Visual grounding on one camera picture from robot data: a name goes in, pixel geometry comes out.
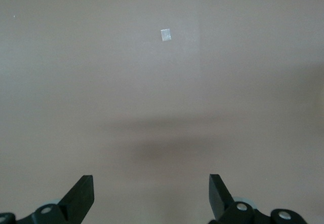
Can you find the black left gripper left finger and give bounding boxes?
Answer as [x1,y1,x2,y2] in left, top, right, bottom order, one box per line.
[0,175,95,224]

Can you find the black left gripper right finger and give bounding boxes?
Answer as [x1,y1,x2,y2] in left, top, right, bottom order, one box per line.
[209,173,308,224]

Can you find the small tape piece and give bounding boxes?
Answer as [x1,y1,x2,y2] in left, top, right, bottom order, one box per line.
[160,28,172,43]

